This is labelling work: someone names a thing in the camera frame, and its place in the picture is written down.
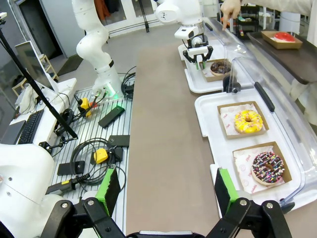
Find yellow emergency stop button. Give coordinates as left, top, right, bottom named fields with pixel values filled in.
left=93, top=148, right=110, bottom=165
left=78, top=97, right=93, bottom=118

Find black box with green light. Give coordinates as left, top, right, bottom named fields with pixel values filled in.
left=98, top=105, right=125, bottom=128

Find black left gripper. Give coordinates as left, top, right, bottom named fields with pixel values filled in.
left=182, top=33, right=214, bottom=71

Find person right forearm cream sleeve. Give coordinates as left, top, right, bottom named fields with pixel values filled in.
left=240, top=0, right=317, bottom=13

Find wooden stool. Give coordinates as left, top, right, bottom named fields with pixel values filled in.
left=11, top=54, right=60, bottom=98

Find black serving tray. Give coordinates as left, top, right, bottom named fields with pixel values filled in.
left=246, top=30, right=317, bottom=85

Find plain chocolate donut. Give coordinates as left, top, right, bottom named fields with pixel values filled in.
left=210, top=60, right=232, bottom=76

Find black enabling handle device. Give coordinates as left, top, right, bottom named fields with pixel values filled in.
left=45, top=173, right=91, bottom=197

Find white printed paper liner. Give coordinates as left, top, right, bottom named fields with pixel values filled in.
left=233, top=145, right=276, bottom=194
left=219, top=105, right=267, bottom=136

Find black tripod pole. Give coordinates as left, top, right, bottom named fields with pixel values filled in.
left=0, top=29, right=79, bottom=140

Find red glazed donut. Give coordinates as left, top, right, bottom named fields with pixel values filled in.
left=273, top=31, right=297, bottom=44

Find black flat box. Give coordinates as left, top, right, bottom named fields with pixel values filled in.
left=57, top=160, right=86, bottom=177
left=107, top=134, right=130, bottom=149

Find black keyboard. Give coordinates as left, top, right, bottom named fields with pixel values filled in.
left=18, top=109, right=46, bottom=145

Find person torso cream cardigan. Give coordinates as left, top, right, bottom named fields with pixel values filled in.
left=288, top=0, right=317, bottom=124

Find dark grey tablet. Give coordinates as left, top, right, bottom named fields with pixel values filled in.
left=0, top=119, right=27, bottom=146

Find clear display lid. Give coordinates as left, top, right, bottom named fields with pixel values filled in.
left=230, top=57, right=317, bottom=207
left=202, top=16, right=251, bottom=93

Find coiled black cable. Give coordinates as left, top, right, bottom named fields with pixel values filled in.
left=71, top=137, right=127, bottom=197

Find cardboard donut box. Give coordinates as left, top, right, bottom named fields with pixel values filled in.
left=260, top=30, right=304, bottom=50
left=216, top=100, right=270, bottom=140
left=232, top=141, right=293, bottom=197
left=201, top=59, right=237, bottom=83

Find white cloth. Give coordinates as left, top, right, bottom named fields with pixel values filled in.
left=19, top=82, right=38, bottom=114

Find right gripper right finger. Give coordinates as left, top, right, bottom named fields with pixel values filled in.
left=205, top=168, right=293, bottom=238

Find person right hand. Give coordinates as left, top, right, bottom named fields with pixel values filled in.
left=220, top=0, right=242, bottom=32

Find black cable bundle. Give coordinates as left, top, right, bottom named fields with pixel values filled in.
left=120, top=65, right=137, bottom=100

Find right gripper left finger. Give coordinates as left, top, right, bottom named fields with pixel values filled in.
left=41, top=168, right=127, bottom=238

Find white desk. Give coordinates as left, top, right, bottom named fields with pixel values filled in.
left=6, top=77, right=78, bottom=147

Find yellow glazed sprinkle donut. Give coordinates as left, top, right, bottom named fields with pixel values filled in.
left=233, top=110, right=264, bottom=134

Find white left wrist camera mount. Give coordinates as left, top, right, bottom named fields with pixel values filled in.
left=187, top=36, right=209, bottom=57

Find computer monitor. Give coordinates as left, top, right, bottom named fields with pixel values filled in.
left=14, top=40, right=60, bottom=93

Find chocolate donut colourful sprinkles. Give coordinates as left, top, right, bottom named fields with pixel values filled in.
left=251, top=151, right=285, bottom=187

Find white display tray base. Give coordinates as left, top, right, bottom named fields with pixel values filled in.
left=177, top=44, right=254, bottom=95
left=194, top=92, right=302, bottom=214

